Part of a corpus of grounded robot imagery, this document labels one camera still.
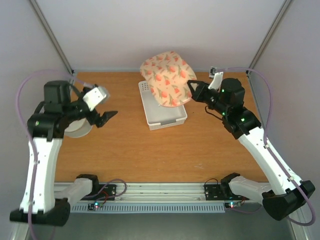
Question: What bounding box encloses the floral mesh laundry bag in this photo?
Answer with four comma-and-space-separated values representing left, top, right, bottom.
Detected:
140, 51, 197, 108

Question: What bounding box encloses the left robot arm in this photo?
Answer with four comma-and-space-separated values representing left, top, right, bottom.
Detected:
9, 80, 117, 227

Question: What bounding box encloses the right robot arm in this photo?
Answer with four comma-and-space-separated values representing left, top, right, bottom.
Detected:
187, 78, 315, 221

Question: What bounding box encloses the white round mesh laundry bag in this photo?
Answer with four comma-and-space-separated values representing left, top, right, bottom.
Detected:
64, 118, 93, 138

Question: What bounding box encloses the white plastic basket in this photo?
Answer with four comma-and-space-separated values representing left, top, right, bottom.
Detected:
138, 80, 188, 131

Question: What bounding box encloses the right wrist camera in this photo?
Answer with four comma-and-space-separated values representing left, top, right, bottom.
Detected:
208, 67, 225, 90

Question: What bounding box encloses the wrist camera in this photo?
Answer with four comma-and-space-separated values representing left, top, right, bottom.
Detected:
82, 86, 111, 112
208, 67, 225, 90

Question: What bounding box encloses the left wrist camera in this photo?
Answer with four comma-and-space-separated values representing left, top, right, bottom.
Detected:
82, 86, 111, 112

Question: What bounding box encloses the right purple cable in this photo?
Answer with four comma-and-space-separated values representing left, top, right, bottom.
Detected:
223, 66, 316, 227

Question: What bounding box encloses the purple cable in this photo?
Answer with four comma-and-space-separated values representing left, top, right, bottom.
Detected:
223, 66, 316, 227
15, 69, 87, 240

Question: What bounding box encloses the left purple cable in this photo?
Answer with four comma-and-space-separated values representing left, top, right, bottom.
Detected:
15, 69, 87, 240

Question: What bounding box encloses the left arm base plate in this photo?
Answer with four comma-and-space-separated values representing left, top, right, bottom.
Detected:
81, 184, 117, 201

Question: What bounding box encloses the aluminium mounting rail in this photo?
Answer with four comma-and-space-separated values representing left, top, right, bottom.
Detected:
53, 181, 273, 204

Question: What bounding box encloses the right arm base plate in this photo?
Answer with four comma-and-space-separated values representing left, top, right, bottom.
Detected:
203, 183, 248, 201

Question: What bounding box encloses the grey slotted cable duct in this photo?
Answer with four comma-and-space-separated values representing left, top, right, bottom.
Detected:
70, 202, 225, 214

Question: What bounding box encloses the left aluminium frame post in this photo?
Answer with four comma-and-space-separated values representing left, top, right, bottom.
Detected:
28, 0, 74, 75

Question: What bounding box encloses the aluminium frame post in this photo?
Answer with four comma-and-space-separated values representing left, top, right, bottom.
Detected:
249, 0, 294, 69
28, 0, 74, 75

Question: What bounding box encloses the right aluminium frame post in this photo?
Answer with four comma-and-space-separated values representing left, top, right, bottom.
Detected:
249, 0, 294, 69

